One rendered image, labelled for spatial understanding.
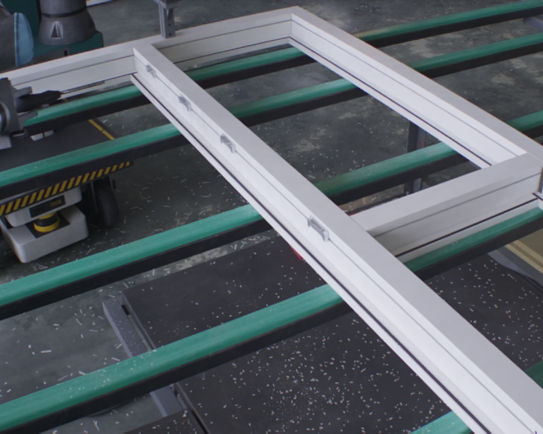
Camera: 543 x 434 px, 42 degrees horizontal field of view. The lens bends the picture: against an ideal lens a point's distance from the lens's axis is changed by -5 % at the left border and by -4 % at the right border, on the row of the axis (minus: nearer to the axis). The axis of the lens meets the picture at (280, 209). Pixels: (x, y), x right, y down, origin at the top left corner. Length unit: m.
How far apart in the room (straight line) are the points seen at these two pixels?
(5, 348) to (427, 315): 1.64
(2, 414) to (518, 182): 0.87
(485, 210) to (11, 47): 0.84
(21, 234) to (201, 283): 1.17
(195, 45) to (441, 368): 1.09
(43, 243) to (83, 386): 1.63
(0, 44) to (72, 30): 1.13
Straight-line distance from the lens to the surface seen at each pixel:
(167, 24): 1.75
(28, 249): 2.56
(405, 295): 0.97
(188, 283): 1.53
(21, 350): 2.34
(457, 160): 1.45
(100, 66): 1.72
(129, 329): 1.49
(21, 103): 1.55
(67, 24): 2.42
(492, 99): 3.71
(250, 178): 1.27
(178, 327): 1.43
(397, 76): 1.56
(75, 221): 2.59
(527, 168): 1.27
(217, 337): 1.01
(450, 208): 1.17
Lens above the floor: 1.56
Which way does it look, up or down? 34 degrees down
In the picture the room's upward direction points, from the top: 1 degrees counter-clockwise
